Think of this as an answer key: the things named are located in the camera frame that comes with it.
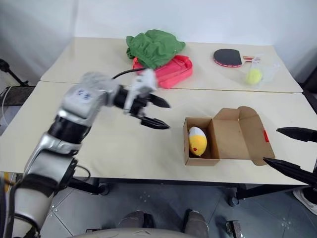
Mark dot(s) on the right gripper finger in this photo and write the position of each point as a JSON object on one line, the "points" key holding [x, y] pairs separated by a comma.
{"points": [[297, 171], [299, 134]]}

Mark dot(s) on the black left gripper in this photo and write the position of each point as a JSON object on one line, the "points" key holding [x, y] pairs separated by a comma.
{"points": [[138, 105]]}

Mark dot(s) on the brown cardboard box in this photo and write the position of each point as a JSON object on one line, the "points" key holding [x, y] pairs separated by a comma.
{"points": [[237, 138]]}

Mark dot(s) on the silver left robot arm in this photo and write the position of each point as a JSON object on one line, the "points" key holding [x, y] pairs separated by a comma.
{"points": [[74, 104]]}

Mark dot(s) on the red tape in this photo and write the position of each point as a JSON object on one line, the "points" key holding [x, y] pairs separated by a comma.
{"points": [[265, 136]]}

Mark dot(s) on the white sneaker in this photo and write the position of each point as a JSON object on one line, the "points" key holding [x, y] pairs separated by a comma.
{"points": [[307, 200]]}

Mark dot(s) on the pink fabric bag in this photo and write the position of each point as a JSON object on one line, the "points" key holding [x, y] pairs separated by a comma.
{"points": [[178, 72]]}

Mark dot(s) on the yellow plush toy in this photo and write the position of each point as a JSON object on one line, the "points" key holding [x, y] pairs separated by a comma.
{"points": [[197, 142]]}

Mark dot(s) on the green cloth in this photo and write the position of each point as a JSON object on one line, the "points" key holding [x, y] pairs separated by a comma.
{"points": [[153, 47]]}

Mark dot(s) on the clear plastic bag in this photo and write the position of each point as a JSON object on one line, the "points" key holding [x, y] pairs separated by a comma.
{"points": [[270, 72]]}

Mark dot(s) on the yellow tennis ball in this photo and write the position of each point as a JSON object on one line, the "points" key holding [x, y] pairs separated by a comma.
{"points": [[253, 76]]}

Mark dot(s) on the black table tennis paddle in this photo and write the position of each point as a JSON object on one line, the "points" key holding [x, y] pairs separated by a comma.
{"points": [[227, 57]]}

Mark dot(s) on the dark rounded shape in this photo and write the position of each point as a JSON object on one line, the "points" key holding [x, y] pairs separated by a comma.
{"points": [[135, 219], [195, 220]]}

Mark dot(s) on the black case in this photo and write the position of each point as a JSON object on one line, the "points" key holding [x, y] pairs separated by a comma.
{"points": [[18, 95]]}

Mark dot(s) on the black tripod stand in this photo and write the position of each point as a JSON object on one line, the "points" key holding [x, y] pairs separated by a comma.
{"points": [[12, 74]]}

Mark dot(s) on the black table leg frame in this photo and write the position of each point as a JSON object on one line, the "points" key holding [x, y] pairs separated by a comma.
{"points": [[270, 190], [89, 186]]}

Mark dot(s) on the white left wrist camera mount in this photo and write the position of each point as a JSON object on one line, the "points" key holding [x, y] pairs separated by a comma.
{"points": [[144, 80]]}

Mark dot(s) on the black floor bracket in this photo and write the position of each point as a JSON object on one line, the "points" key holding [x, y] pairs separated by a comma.
{"points": [[234, 227]]}

